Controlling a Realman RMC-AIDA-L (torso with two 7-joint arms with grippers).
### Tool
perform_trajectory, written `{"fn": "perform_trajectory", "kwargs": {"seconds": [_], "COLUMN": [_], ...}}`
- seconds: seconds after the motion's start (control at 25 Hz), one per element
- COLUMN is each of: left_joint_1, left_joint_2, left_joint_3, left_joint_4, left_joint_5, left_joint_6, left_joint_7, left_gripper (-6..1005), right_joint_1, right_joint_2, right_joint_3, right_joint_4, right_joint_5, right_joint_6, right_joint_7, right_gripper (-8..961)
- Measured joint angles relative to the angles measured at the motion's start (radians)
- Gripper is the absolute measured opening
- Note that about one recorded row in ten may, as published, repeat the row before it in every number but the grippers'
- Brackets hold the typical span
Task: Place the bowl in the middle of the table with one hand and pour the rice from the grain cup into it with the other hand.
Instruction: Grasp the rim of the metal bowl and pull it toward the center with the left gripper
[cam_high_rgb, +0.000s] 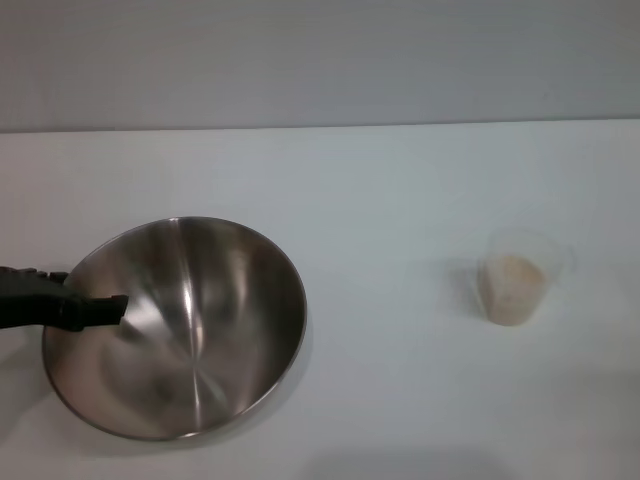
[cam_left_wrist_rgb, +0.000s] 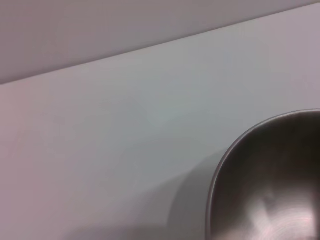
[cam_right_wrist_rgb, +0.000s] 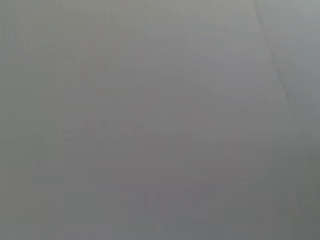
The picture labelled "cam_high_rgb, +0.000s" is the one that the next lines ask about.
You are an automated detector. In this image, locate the white uncooked rice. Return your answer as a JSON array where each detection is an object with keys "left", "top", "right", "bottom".
[{"left": 482, "top": 252, "right": 547, "bottom": 327}]

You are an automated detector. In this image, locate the stainless steel mixing bowl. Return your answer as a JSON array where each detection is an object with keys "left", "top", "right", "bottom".
[{"left": 41, "top": 215, "right": 308, "bottom": 442}]

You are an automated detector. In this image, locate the clear plastic measuring cup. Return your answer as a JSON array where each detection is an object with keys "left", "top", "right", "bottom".
[{"left": 476, "top": 225, "right": 579, "bottom": 328}]

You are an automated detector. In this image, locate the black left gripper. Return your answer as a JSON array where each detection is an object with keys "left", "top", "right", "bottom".
[{"left": 0, "top": 265, "right": 130, "bottom": 334}]

